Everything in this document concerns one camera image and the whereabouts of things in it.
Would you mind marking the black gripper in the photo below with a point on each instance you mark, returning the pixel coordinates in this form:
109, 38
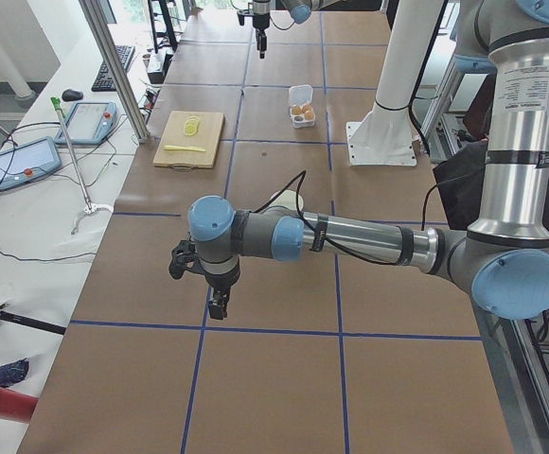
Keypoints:
221, 281
259, 21

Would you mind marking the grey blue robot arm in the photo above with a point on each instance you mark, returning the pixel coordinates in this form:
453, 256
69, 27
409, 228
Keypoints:
498, 250
299, 10

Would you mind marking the clear plastic egg carton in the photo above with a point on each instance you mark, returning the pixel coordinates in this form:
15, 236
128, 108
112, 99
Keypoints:
301, 95

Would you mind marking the wooden cutting board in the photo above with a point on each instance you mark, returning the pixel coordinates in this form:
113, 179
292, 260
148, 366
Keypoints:
208, 136

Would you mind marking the white paper bowl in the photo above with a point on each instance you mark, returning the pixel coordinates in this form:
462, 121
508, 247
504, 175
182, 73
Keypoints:
290, 200

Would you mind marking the yellow plastic knife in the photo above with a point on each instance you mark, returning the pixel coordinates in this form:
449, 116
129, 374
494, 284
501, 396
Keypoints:
184, 148

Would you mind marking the metal reacher grabber stick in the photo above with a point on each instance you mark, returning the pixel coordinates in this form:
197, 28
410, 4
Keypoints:
90, 207

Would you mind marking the teach pendant far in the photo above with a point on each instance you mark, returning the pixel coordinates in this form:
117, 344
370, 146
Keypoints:
89, 123

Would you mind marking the teach pendant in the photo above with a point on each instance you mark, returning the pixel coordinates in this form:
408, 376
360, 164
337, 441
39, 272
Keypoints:
89, 123
28, 163

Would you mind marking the black computer mouse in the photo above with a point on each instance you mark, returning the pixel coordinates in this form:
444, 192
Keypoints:
70, 95

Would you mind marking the red cylinder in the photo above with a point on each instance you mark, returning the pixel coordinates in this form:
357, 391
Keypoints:
18, 407

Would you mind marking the teach pendant near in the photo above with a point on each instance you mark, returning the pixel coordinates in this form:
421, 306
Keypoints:
28, 163

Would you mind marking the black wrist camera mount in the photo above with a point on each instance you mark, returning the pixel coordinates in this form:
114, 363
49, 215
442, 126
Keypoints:
183, 257

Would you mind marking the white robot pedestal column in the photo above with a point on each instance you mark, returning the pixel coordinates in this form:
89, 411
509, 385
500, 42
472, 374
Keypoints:
384, 137

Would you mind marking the aluminium frame post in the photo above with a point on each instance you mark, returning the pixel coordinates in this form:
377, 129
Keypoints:
96, 20

